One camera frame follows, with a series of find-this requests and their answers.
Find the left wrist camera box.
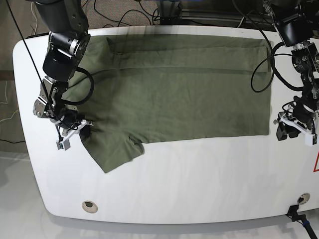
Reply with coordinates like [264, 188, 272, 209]
[305, 134, 318, 146]

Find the left table grommet hole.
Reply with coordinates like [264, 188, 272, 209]
[82, 201, 98, 214]

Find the black clamp with cable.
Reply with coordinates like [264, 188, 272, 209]
[286, 205, 318, 239]

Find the olive green T-shirt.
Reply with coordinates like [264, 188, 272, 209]
[77, 34, 272, 173]

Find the right table grommet hole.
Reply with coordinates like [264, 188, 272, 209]
[297, 193, 311, 205]

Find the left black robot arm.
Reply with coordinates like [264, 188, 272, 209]
[264, 0, 319, 146]

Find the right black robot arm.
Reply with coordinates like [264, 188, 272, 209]
[33, 0, 94, 134]

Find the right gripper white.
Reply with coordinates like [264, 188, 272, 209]
[58, 119, 94, 141]

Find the aluminium frame base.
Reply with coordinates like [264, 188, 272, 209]
[156, 0, 244, 26]

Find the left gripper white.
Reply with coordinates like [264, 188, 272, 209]
[273, 113, 317, 141]

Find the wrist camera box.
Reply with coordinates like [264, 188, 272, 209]
[56, 139, 70, 150]
[305, 134, 318, 146]

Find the table grommet hole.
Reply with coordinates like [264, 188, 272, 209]
[297, 193, 311, 205]
[82, 201, 98, 214]

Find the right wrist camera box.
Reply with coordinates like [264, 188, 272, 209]
[56, 139, 70, 150]

